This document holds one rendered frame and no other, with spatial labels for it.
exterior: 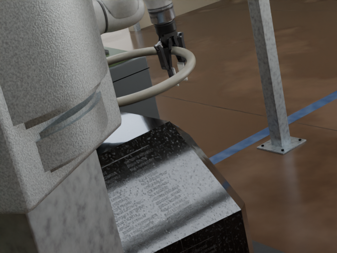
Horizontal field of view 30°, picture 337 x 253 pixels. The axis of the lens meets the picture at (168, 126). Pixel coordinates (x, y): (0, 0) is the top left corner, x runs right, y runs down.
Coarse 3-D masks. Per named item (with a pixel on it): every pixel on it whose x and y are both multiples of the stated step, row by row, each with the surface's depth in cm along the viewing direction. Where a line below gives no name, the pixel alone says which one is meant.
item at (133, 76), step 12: (132, 60) 279; (144, 60) 282; (120, 72) 276; (132, 72) 279; (144, 72) 283; (120, 84) 277; (132, 84) 280; (144, 84) 284; (120, 96) 278; (120, 108) 279; (132, 108) 282; (144, 108) 286; (156, 108) 291
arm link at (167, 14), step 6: (168, 6) 215; (150, 12) 216; (156, 12) 214; (162, 12) 214; (168, 12) 215; (174, 12) 218; (150, 18) 218; (156, 18) 215; (162, 18) 215; (168, 18) 216; (174, 18) 218; (156, 24) 219; (162, 24) 217
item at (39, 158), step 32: (0, 96) 65; (96, 96) 82; (0, 128) 65; (32, 128) 70; (64, 128) 72; (96, 128) 78; (0, 160) 67; (32, 160) 69; (64, 160) 73; (0, 192) 69; (32, 192) 69
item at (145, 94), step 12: (144, 48) 230; (180, 48) 219; (108, 60) 230; (120, 60) 231; (192, 60) 204; (180, 72) 196; (156, 84) 192; (168, 84) 192; (132, 96) 189; (144, 96) 189
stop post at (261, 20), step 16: (256, 0) 325; (256, 16) 329; (256, 32) 334; (272, 32) 334; (256, 48) 338; (272, 48) 336; (272, 64) 338; (272, 80) 339; (272, 96) 343; (272, 112) 348; (272, 128) 352; (288, 128) 353; (272, 144) 357; (288, 144) 354
